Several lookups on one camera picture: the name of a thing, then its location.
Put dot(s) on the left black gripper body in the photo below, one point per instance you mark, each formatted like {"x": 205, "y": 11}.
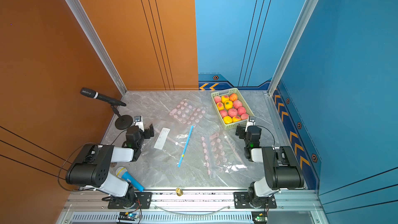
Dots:
{"x": 145, "y": 135}

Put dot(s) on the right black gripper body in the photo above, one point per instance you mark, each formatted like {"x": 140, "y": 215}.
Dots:
{"x": 243, "y": 135}

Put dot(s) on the clear blue-zipper zip bag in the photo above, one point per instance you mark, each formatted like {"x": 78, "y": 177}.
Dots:
{"x": 172, "y": 138}

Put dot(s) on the pink red peach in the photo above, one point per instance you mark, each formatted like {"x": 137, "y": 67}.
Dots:
{"x": 223, "y": 113}

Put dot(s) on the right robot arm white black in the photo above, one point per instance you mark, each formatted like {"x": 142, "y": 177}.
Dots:
{"x": 281, "y": 169}

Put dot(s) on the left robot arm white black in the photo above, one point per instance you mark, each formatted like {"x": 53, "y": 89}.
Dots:
{"x": 92, "y": 164}

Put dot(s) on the pink peach basket centre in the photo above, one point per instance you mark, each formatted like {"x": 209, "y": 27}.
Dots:
{"x": 232, "y": 112}

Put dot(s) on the pink-dotted zip bag near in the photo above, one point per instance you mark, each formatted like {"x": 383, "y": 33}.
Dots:
{"x": 220, "y": 155}

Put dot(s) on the pink-dotted zip bag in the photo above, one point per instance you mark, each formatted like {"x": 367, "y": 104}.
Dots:
{"x": 220, "y": 155}
{"x": 188, "y": 112}

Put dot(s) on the pink-dotted zip bag far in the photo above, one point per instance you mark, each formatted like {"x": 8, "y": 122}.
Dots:
{"x": 188, "y": 112}

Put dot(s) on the black microphone on stand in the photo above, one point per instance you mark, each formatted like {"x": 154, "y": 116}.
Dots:
{"x": 123, "y": 121}

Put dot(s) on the green plastic fruit basket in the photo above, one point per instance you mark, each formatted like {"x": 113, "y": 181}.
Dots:
{"x": 239, "y": 103}

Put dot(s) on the blue handheld microphone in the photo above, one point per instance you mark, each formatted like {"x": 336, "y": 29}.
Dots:
{"x": 123, "y": 173}

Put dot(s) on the left green circuit board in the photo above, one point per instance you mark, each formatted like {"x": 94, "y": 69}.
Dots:
{"x": 128, "y": 218}

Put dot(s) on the green circuit board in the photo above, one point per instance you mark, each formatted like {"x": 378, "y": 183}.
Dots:
{"x": 259, "y": 218}
{"x": 128, "y": 218}

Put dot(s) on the right green circuit board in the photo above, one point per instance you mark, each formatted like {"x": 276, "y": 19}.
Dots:
{"x": 259, "y": 218}

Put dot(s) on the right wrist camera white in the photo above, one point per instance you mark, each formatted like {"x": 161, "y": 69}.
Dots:
{"x": 250, "y": 122}

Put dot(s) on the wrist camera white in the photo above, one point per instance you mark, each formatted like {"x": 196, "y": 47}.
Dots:
{"x": 138, "y": 121}
{"x": 250, "y": 122}

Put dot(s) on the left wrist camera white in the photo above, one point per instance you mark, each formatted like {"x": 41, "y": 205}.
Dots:
{"x": 138, "y": 121}

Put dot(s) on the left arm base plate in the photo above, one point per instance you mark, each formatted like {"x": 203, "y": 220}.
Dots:
{"x": 140, "y": 200}

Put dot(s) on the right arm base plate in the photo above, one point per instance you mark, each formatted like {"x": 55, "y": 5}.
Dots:
{"x": 244, "y": 200}

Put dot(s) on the brass knob on rail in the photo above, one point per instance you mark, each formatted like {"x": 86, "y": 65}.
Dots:
{"x": 179, "y": 192}

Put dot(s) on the aluminium front rail frame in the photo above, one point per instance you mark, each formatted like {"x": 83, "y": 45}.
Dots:
{"x": 196, "y": 206}

